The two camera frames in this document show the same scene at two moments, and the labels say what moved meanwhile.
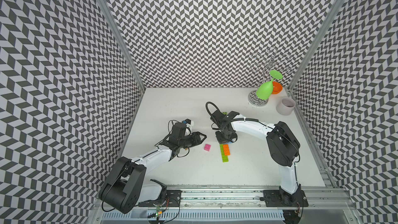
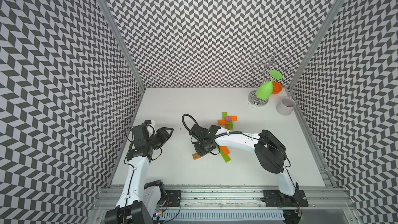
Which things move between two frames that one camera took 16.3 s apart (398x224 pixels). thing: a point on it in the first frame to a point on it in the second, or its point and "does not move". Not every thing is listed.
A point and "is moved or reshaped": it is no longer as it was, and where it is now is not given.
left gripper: x=196 y=138 to x=164 y=134
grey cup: x=285 y=106 does not move
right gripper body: x=224 y=136 to x=201 y=150
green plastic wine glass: x=264 y=91 does not move
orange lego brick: x=226 y=150 does not move
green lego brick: x=225 y=158 is moved or reshaped
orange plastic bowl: x=276 y=87 does not move
